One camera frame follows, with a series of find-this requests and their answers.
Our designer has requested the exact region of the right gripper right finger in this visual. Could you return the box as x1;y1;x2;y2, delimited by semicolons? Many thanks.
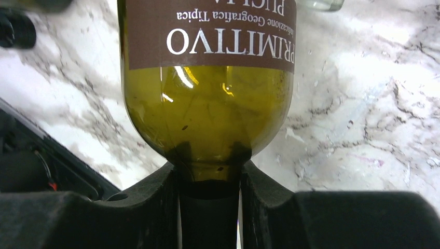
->
241;162;439;248

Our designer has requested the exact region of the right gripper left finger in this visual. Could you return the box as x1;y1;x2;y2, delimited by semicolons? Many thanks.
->
1;164;177;248

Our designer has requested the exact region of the green wine bottle front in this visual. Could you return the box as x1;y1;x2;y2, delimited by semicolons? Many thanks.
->
117;0;297;248

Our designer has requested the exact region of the clear glass bottle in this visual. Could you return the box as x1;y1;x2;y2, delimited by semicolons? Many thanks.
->
296;0;345;12

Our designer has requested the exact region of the black front mounting rail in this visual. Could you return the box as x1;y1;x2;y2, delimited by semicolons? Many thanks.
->
1;100;120;201

